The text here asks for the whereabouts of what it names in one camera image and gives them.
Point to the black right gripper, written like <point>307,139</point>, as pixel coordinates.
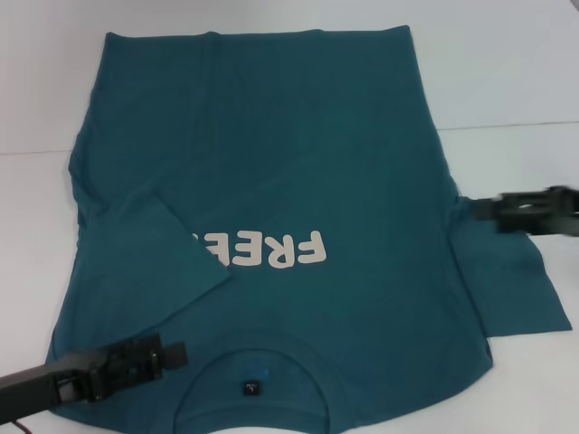
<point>543,212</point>

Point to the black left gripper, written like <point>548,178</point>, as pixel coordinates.
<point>36,377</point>

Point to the teal blue FREE! t-shirt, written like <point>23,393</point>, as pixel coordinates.
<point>294,158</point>

